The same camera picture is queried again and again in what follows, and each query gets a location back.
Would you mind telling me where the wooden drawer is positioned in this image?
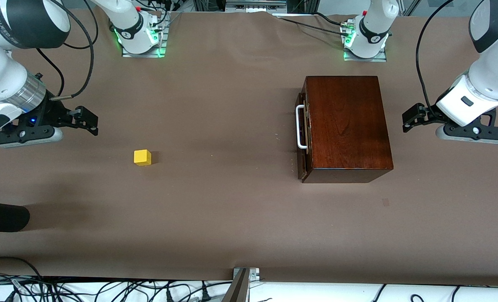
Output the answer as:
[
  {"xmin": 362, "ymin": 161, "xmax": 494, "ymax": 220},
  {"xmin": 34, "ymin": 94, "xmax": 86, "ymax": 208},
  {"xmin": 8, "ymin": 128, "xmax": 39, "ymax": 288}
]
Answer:
[{"xmin": 301, "ymin": 79, "xmax": 312, "ymax": 182}]

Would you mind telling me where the yellow block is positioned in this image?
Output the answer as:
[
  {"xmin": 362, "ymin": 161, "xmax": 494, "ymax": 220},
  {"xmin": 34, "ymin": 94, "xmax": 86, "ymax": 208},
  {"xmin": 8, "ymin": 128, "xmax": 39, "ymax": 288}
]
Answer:
[{"xmin": 134, "ymin": 149, "xmax": 152, "ymax": 167}]

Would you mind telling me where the right arm aluminium base plate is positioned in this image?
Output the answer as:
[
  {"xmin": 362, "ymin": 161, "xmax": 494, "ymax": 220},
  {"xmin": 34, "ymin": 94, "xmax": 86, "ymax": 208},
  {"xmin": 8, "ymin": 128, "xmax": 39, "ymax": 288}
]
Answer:
[{"xmin": 121, "ymin": 13, "xmax": 168, "ymax": 58}]

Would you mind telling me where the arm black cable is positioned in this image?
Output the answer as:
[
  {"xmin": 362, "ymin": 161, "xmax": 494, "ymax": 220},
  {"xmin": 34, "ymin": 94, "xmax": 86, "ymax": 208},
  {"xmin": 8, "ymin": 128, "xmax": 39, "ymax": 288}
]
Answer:
[
  {"xmin": 415, "ymin": 0, "xmax": 457, "ymax": 116},
  {"xmin": 35, "ymin": 0, "xmax": 96, "ymax": 101}
]

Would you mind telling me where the dark brown wooden cabinet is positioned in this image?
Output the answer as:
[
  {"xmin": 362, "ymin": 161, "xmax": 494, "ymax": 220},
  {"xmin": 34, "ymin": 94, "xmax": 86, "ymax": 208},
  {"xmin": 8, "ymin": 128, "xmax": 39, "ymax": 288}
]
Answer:
[{"xmin": 301, "ymin": 75, "xmax": 394, "ymax": 184}]

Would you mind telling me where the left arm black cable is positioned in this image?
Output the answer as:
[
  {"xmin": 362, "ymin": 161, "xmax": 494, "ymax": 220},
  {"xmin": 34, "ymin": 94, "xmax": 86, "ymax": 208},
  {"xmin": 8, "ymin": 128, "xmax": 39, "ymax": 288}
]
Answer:
[{"xmin": 415, "ymin": 0, "xmax": 457, "ymax": 116}]

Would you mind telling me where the white drawer handle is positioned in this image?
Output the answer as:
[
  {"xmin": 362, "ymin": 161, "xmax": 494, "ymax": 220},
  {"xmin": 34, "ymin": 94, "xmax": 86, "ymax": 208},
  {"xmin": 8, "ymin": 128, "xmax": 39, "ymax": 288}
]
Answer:
[{"xmin": 296, "ymin": 105, "xmax": 309, "ymax": 150}]

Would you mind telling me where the grey metal post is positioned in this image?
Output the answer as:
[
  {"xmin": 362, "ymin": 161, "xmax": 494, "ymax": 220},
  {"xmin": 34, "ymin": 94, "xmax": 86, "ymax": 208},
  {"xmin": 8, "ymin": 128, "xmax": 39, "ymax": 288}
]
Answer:
[{"xmin": 222, "ymin": 268, "xmax": 249, "ymax": 302}]

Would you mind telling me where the grey electronics box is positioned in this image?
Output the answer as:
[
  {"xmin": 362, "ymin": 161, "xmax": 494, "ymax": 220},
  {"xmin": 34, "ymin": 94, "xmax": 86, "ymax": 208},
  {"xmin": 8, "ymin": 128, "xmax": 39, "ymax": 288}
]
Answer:
[{"xmin": 226, "ymin": 0, "xmax": 287, "ymax": 12}]

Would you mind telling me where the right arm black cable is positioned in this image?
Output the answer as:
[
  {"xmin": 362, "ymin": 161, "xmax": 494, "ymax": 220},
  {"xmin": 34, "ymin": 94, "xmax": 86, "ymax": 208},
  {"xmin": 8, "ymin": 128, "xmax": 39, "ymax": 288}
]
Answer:
[{"xmin": 35, "ymin": 0, "xmax": 96, "ymax": 101}]

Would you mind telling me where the black cylindrical object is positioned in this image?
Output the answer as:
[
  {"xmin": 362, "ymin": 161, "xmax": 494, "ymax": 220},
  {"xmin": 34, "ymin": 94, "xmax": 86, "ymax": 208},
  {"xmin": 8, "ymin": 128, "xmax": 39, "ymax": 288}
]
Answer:
[{"xmin": 0, "ymin": 200, "xmax": 30, "ymax": 232}]

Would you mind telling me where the black base power cable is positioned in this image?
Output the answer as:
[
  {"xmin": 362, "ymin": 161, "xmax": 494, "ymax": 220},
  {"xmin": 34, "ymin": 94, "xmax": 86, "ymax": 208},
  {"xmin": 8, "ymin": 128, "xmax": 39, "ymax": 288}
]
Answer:
[{"xmin": 274, "ymin": 12, "xmax": 350, "ymax": 36}]

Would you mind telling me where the black looping cable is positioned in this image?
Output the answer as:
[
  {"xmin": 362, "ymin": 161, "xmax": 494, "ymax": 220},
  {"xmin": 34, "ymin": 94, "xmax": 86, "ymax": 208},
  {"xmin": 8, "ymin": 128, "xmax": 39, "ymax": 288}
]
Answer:
[{"xmin": 0, "ymin": 256, "xmax": 44, "ymax": 302}]

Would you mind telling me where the silver corner bracket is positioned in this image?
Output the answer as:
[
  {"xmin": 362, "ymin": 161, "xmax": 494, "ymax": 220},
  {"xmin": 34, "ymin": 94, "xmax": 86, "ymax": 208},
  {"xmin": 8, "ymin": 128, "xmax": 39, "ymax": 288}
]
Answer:
[{"xmin": 233, "ymin": 267, "xmax": 260, "ymax": 282}]

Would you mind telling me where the paper table cover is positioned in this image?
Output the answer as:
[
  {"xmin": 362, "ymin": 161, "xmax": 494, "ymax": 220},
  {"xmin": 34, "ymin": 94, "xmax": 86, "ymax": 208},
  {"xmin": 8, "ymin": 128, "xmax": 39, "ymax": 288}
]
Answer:
[{"xmin": 0, "ymin": 8, "xmax": 498, "ymax": 286}]

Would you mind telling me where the left arm aluminium base plate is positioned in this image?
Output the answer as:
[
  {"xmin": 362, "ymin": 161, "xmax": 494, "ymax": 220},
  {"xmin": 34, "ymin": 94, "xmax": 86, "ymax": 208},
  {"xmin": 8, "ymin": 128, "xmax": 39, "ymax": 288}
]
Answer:
[{"xmin": 342, "ymin": 19, "xmax": 388, "ymax": 62}]

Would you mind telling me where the black plug cable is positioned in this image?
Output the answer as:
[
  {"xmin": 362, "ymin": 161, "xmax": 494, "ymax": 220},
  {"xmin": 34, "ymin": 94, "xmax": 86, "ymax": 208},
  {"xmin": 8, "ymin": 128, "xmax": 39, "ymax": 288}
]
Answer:
[{"xmin": 199, "ymin": 282, "xmax": 233, "ymax": 302}]

